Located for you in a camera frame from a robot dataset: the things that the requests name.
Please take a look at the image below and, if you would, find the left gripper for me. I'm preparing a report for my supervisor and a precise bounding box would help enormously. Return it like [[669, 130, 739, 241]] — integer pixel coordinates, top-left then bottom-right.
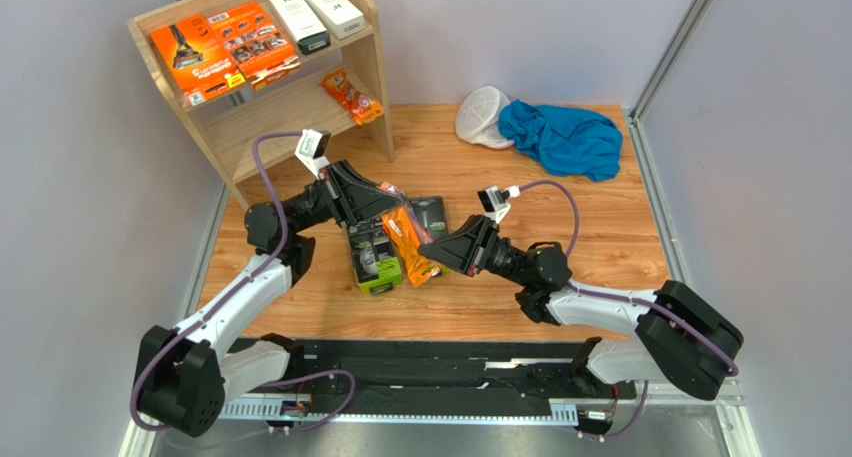
[[288, 160, 406, 234]]

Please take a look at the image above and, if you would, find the green black razor pack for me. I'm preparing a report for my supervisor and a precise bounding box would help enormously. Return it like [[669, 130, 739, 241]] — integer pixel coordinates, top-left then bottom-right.
[[410, 196, 450, 239], [347, 219, 403, 295]]

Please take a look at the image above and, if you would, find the orange razor bag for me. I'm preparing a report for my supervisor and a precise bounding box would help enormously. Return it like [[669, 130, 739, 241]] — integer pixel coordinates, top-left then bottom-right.
[[379, 181, 442, 287], [320, 68, 385, 126]]

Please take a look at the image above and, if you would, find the white razor box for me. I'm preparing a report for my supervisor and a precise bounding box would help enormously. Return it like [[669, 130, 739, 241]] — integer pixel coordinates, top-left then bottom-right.
[[305, 0, 366, 40], [268, 0, 331, 55]]

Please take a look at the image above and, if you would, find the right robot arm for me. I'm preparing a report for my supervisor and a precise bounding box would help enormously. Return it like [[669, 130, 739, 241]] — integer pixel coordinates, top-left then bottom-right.
[[419, 215, 744, 401]]

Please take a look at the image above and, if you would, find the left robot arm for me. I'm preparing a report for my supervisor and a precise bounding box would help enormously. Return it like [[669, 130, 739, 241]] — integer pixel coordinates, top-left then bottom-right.
[[129, 160, 405, 437]]

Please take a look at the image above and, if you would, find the wooden two-tier shelf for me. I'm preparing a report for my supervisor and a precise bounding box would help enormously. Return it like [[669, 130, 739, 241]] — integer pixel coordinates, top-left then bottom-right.
[[127, 0, 388, 208]]

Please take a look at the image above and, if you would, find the white mesh bag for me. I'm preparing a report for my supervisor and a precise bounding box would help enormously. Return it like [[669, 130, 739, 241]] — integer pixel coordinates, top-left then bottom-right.
[[455, 86, 514, 150]]

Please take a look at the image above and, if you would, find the blue cloth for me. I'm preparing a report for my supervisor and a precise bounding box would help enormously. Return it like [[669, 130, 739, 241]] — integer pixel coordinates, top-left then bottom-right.
[[498, 100, 624, 182]]

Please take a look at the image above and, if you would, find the orange razor cartridge box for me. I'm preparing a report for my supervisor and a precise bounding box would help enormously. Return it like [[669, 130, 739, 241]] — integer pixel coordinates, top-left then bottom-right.
[[207, 1, 301, 91]]

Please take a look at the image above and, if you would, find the orange razor box left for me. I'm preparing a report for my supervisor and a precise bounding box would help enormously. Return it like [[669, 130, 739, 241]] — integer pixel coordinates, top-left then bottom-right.
[[150, 14, 246, 107]]

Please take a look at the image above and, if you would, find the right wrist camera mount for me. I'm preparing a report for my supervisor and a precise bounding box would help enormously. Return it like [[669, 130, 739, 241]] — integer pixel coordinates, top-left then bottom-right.
[[477, 185, 521, 223]]

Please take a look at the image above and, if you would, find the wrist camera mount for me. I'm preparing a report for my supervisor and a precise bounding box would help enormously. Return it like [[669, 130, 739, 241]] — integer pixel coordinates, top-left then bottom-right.
[[477, 185, 521, 223], [295, 129, 331, 179]]

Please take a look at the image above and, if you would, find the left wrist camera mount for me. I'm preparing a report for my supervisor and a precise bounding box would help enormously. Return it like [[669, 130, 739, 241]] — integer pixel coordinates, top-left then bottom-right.
[[295, 129, 331, 179]]

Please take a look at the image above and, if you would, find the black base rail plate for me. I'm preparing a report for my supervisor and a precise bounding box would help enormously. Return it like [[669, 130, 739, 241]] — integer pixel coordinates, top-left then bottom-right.
[[223, 339, 648, 440]]

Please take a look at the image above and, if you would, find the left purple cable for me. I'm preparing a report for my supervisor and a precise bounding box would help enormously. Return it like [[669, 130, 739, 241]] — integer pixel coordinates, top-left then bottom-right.
[[128, 131, 357, 438]]

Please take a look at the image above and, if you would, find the purple cable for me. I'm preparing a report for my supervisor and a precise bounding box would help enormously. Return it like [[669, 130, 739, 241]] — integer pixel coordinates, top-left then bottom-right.
[[515, 179, 740, 441], [128, 131, 357, 438]]

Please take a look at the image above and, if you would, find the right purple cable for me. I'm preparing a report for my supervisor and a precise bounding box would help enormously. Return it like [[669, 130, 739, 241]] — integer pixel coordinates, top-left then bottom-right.
[[515, 179, 740, 441]]

